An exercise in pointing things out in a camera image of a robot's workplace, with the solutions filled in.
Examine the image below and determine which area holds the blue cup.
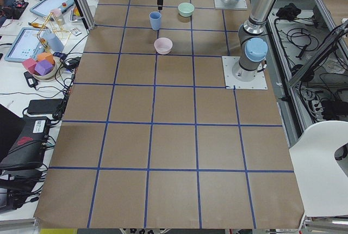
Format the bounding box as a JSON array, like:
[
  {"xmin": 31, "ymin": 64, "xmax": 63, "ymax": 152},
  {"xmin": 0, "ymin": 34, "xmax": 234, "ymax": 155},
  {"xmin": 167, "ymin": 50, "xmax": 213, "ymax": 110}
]
[{"xmin": 149, "ymin": 11, "xmax": 161, "ymax": 31}]

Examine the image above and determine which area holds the mint green bowl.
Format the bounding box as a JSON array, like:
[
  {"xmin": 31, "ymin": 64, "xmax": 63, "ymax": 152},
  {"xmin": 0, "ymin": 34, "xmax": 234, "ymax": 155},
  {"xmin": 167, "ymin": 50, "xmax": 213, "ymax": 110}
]
[{"xmin": 178, "ymin": 2, "xmax": 195, "ymax": 17}]

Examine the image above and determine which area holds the pink bowl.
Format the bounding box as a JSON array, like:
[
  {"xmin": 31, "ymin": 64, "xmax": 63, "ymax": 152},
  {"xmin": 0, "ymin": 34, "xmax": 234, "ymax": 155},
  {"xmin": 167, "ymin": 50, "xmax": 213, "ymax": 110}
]
[{"xmin": 153, "ymin": 38, "xmax": 173, "ymax": 55}]

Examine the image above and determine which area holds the tablet in blue case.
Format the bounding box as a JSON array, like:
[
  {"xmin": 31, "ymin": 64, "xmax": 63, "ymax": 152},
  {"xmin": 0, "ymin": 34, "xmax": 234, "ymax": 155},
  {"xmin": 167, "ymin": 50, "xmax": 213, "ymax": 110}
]
[{"xmin": 29, "ymin": 0, "xmax": 74, "ymax": 17}]

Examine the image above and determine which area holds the light blue block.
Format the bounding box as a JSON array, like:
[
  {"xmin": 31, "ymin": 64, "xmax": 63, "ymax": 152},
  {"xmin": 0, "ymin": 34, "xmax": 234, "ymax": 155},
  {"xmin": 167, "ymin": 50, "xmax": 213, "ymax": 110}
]
[{"xmin": 42, "ymin": 32, "xmax": 64, "ymax": 52}]

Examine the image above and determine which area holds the bowl of coloured blocks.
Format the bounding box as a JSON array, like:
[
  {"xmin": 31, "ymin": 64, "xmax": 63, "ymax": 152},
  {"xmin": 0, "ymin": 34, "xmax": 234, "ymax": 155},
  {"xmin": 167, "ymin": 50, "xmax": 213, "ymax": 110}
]
[{"xmin": 22, "ymin": 52, "xmax": 58, "ymax": 81}]

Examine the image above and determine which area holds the black power adapter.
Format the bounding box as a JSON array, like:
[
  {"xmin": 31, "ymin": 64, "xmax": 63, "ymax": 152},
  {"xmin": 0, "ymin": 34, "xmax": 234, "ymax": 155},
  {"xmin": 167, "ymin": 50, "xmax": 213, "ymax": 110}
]
[{"xmin": 27, "ymin": 98, "xmax": 62, "ymax": 115}]

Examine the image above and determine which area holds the white chair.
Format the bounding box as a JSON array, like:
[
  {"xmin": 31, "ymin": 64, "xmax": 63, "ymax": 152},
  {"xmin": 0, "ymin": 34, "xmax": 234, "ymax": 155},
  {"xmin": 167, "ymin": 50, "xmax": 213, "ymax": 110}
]
[{"xmin": 289, "ymin": 121, "xmax": 347, "ymax": 217}]

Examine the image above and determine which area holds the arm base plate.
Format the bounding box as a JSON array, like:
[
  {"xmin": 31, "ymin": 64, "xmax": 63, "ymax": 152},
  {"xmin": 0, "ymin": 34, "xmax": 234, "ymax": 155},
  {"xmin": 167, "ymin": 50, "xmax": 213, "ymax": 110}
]
[
  {"xmin": 222, "ymin": 56, "xmax": 268, "ymax": 90},
  {"xmin": 214, "ymin": 0, "xmax": 247, "ymax": 10}
]

